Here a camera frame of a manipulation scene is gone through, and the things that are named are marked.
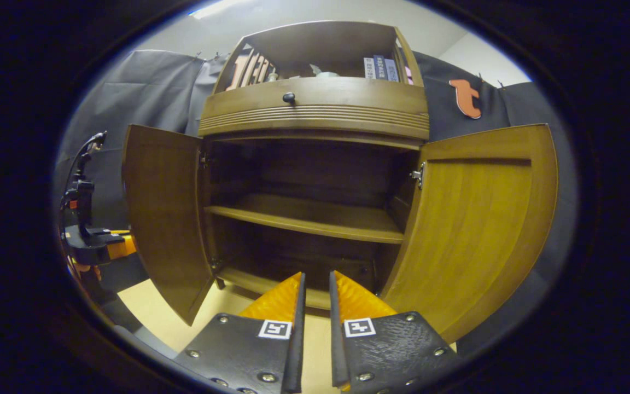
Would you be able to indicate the grey and white book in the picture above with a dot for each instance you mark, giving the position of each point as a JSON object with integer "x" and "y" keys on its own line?
{"x": 369, "y": 68}

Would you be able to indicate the dark blue book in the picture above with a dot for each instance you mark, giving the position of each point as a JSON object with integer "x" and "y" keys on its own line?
{"x": 380, "y": 67}

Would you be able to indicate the wooden inner cabinet shelf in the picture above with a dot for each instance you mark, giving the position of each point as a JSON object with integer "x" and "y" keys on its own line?
{"x": 315, "y": 219}

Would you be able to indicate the wooden double-door shoe cabinet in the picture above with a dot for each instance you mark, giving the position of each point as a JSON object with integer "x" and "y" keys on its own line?
{"x": 320, "y": 41}

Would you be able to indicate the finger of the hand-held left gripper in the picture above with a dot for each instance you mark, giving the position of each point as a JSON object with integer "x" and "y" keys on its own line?
{"x": 121, "y": 249}

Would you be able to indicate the wooden shoe cabinet door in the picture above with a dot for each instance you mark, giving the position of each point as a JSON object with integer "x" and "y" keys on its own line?
{"x": 167, "y": 219}
{"x": 479, "y": 230}

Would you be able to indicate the light blue book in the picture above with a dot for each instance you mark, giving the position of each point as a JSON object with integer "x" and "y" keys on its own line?
{"x": 392, "y": 70}

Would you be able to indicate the black round drawer knob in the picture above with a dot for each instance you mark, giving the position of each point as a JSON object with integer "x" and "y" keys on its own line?
{"x": 289, "y": 98}

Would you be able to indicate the black backdrop cloth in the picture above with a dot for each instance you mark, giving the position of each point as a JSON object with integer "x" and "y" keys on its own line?
{"x": 145, "y": 87}

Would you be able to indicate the wooden ribbed cabinet drawer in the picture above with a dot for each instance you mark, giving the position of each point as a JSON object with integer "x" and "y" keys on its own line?
{"x": 348, "y": 98}

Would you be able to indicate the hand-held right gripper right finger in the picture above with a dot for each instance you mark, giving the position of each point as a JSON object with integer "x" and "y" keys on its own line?
{"x": 338, "y": 355}

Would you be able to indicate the metal door hinge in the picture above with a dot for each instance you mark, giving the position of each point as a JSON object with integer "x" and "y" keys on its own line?
{"x": 419, "y": 175}
{"x": 204, "y": 160}

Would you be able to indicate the white round container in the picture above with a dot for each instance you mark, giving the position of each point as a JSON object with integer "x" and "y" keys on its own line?
{"x": 330, "y": 74}

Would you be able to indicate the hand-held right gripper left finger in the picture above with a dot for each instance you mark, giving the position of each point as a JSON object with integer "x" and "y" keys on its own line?
{"x": 296, "y": 355}

